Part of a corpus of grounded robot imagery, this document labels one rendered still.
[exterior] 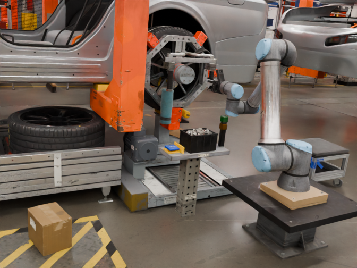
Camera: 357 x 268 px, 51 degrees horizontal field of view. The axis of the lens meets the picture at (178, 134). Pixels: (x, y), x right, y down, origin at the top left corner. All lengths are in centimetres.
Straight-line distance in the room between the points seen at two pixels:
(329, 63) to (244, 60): 171
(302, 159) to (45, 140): 157
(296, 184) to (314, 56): 293
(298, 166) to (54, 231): 137
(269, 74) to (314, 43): 288
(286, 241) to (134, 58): 139
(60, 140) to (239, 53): 171
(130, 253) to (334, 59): 352
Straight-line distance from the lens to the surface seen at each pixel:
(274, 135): 213
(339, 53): 484
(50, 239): 212
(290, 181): 226
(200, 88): 302
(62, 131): 250
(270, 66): 214
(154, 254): 215
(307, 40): 507
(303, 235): 241
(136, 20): 232
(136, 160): 270
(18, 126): 262
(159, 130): 311
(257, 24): 346
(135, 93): 237
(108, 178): 257
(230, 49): 331
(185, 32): 299
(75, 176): 250
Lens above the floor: 122
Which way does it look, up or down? 17 degrees down
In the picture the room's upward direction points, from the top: 5 degrees clockwise
